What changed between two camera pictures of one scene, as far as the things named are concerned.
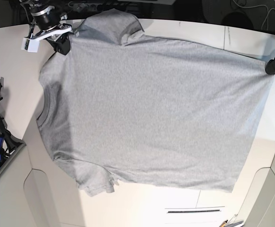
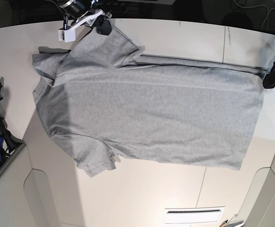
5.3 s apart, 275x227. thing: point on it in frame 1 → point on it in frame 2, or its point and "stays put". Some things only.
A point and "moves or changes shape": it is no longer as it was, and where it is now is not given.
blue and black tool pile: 1,145 stays put
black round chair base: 238,19 stays put
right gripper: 62,44 → 103,25
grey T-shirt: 118,106 moves or changes shape
